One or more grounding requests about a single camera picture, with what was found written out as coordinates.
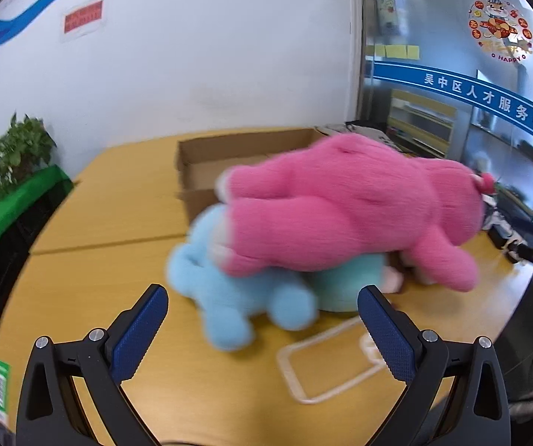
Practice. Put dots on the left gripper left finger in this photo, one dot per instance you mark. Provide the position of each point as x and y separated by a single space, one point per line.
50 411

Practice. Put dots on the cartoon poster on glass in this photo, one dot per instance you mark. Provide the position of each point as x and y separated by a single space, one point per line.
392 17

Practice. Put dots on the round cartoon window sticker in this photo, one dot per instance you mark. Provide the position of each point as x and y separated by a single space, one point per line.
500 30

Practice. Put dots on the pink pig plush teal shirt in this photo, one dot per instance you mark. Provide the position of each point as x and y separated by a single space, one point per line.
337 289

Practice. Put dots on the potted green plant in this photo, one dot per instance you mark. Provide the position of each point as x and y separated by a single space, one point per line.
24 148

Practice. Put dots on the grey canvas bag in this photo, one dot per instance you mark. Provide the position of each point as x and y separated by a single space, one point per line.
374 134

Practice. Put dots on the light blue plush bear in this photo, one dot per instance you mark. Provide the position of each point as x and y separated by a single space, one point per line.
226 304

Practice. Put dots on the yellow sticky notes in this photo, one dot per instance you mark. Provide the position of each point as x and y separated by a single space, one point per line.
397 51

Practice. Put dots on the green cloth covered shelf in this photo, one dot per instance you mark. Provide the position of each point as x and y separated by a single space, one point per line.
25 195

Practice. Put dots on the pink plush bear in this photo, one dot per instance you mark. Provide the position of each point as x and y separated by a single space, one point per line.
444 209

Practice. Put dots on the shallow cardboard box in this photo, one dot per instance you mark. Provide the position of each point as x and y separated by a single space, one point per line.
229 167

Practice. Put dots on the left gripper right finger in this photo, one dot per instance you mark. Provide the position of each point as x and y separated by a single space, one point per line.
476 411

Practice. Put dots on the red wall sign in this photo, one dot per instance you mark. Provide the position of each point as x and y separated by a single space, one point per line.
83 19

